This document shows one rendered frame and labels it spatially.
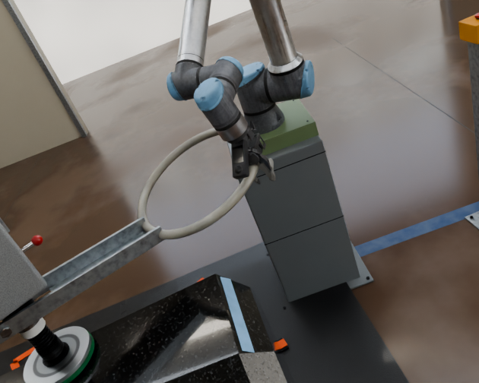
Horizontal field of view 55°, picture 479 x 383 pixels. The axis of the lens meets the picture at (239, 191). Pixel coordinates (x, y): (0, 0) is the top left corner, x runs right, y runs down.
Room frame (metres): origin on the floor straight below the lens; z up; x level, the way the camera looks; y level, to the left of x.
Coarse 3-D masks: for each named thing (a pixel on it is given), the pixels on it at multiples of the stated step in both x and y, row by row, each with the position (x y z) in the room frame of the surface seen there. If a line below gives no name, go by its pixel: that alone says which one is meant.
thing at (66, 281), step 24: (120, 240) 1.29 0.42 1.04; (144, 240) 1.21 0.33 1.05; (72, 264) 1.21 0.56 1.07; (96, 264) 1.14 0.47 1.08; (120, 264) 1.16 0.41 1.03; (48, 288) 1.16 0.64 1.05; (72, 288) 1.09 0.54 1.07; (24, 312) 1.03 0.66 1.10; (48, 312) 1.05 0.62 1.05; (0, 336) 0.99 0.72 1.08
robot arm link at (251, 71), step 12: (252, 72) 1.87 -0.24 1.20; (264, 72) 1.88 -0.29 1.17; (240, 84) 1.89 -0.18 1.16; (252, 84) 1.87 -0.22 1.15; (264, 84) 1.84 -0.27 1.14; (240, 96) 1.91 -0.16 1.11; (252, 96) 1.87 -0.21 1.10; (264, 96) 1.85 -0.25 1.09; (252, 108) 1.88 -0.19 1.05; (264, 108) 1.87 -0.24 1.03
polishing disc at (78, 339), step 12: (60, 336) 1.15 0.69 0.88; (72, 336) 1.13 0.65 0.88; (84, 336) 1.10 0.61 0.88; (72, 348) 1.07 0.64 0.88; (84, 348) 1.05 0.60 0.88; (36, 360) 1.08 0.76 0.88; (72, 360) 1.02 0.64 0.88; (24, 372) 1.05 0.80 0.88; (36, 372) 1.03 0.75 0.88; (48, 372) 1.02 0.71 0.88; (60, 372) 1.00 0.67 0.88; (72, 372) 0.99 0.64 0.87
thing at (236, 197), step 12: (204, 132) 1.60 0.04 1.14; (216, 132) 1.57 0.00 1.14; (192, 144) 1.61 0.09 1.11; (168, 156) 1.61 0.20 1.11; (156, 168) 1.59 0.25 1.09; (252, 168) 1.25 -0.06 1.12; (156, 180) 1.55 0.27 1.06; (252, 180) 1.22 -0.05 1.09; (144, 192) 1.49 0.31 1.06; (240, 192) 1.18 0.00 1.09; (144, 204) 1.44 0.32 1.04; (228, 204) 1.17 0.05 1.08; (144, 216) 1.37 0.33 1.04; (216, 216) 1.16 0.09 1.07; (144, 228) 1.30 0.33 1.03; (180, 228) 1.19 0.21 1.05; (192, 228) 1.16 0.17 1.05; (204, 228) 1.16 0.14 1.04
